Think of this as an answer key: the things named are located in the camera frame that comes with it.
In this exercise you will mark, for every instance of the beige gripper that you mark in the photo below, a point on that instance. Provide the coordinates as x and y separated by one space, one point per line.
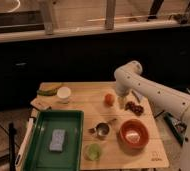
122 100

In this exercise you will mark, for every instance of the orange apple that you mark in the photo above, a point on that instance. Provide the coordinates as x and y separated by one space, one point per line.
109 99

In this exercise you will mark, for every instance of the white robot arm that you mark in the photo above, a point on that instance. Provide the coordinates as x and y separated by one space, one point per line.
177 103

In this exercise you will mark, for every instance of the metal measuring cup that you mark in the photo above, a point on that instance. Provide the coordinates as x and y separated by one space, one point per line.
102 129

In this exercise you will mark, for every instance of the white paper cup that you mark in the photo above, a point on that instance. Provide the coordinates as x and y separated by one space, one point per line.
64 94

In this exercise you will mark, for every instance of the small green cup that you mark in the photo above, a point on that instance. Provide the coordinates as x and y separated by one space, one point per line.
93 152

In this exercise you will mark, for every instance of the blue grey cloth piece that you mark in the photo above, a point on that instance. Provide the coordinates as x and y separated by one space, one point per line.
137 95

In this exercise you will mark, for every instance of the dark grapes bunch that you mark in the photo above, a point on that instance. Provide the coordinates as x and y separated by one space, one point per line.
136 109

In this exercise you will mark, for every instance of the red bowl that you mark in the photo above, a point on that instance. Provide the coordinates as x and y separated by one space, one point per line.
134 125

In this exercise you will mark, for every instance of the green cucumber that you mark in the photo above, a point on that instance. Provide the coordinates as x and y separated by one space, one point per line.
47 92

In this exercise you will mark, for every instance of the blue sponge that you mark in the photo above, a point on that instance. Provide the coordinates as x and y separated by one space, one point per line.
57 141

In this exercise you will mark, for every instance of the green plastic tray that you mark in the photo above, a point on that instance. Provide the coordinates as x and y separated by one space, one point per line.
39 157

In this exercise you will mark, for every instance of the black stand pole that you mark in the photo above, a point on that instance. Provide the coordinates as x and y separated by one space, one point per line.
12 156

